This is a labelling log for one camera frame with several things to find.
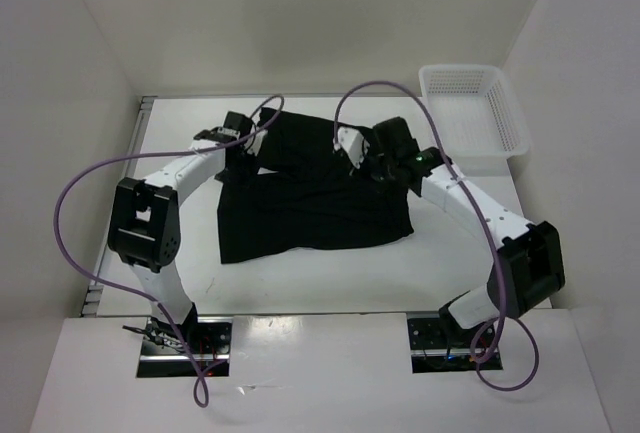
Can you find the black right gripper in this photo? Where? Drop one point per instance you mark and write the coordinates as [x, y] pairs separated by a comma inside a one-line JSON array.
[[382, 183]]

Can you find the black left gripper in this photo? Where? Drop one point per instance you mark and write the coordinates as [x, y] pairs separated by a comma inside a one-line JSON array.
[[245, 178]]

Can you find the black shorts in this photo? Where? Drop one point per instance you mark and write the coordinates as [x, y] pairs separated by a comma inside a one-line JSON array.
[[306, 196]]

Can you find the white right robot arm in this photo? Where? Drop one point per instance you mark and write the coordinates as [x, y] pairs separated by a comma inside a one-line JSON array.
[[527, 258]]

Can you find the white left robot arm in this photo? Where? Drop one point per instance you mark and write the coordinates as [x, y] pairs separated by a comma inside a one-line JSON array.
[[145, 230]]

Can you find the white plastic basket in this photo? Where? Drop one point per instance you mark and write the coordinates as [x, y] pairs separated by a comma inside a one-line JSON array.
[[475, 109]]

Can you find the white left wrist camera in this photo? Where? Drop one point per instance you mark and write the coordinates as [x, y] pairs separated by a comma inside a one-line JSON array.
[[254, 145]]

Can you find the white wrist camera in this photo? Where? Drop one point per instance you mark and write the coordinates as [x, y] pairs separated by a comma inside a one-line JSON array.
[[254, 145], [352, 143]]

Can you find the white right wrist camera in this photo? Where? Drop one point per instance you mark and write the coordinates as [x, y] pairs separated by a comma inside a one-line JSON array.
[[352, 143]]

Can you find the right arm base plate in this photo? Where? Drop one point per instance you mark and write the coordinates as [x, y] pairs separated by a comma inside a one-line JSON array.
[[433, 350]]

